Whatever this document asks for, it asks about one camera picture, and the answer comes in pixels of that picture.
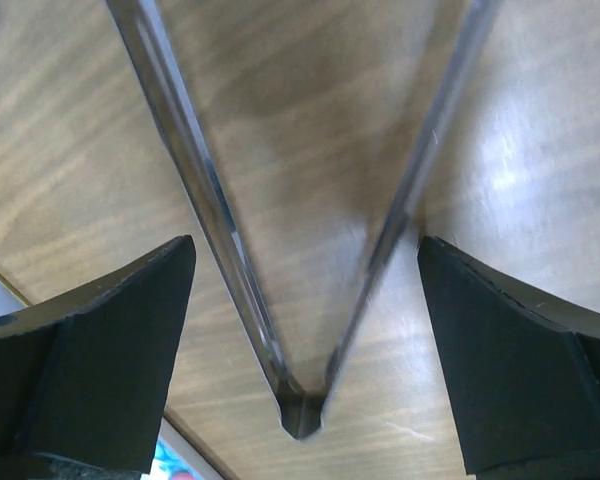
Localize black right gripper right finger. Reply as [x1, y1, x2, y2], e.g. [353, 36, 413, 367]
[417, 236, 600, 475]

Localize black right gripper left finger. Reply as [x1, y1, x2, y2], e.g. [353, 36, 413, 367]
[0, 235, 196, 473]

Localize teal floral serving tray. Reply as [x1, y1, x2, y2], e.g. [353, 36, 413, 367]
[143, 418, 207, 479]

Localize metal tongs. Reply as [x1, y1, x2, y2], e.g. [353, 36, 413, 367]
[106, 1, 500, 441]

